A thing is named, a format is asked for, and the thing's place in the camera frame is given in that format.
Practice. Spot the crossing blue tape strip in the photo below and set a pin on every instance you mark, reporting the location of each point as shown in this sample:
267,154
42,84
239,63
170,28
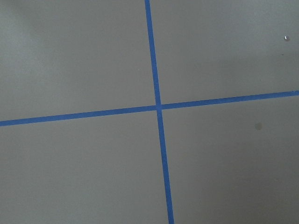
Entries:
148,108

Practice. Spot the long blue tape strip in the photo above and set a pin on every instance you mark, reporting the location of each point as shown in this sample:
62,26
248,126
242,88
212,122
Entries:
160,122

